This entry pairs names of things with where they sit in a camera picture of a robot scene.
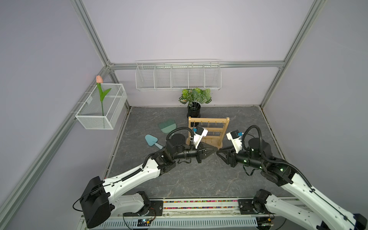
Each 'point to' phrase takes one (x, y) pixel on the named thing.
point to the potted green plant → (194, 97)
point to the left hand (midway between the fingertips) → (217, 151)
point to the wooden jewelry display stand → (216, 127)
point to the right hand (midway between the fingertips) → (218, 150)
